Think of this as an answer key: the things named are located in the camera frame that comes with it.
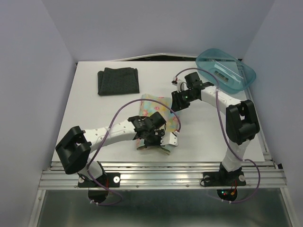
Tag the metal lower shelf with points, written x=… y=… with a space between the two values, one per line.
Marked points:
x=175 y=208

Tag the pastel floral skirt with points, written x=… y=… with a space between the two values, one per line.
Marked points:
x=147 y=108

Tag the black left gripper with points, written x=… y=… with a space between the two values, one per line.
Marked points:
x=161 y=133

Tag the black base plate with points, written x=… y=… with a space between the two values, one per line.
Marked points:
x=109 y=180
x=216 y=179

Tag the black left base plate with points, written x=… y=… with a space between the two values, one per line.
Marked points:
x=109 y=180

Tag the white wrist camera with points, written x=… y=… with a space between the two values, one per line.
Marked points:
x=180 y=84
x=170 y=139

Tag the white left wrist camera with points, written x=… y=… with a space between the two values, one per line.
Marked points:
x=170 y=139

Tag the dark dotted skirt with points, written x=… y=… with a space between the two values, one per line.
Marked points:
x=122 y=81

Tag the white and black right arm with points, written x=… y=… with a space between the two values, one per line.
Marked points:
x=239 y=128

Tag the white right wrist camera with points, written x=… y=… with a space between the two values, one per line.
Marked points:
x=180 y=84

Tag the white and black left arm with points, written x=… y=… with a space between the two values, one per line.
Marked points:
x=76 y=145

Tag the teal plastic basket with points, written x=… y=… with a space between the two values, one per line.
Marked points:
x=233 y=75

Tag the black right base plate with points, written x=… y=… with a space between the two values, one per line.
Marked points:
x=216 y=179

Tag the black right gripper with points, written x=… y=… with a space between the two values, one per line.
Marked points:
x=176 y=102

